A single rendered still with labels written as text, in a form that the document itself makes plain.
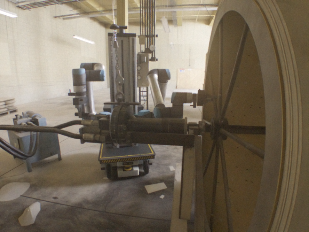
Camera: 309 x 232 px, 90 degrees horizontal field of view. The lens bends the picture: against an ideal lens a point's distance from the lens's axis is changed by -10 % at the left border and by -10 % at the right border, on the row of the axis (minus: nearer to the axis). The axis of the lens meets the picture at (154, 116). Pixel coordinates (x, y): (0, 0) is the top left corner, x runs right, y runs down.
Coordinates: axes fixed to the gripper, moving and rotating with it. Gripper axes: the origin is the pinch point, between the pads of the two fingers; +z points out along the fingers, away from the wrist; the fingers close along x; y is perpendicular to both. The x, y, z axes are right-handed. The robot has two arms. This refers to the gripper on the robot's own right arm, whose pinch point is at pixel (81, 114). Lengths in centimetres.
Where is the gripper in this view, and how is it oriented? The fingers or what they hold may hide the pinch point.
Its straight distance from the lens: 137.9
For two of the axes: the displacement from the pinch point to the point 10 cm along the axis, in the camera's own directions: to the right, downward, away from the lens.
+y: 9.9, 0.3, -1.5
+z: 0.0, 9.7, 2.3
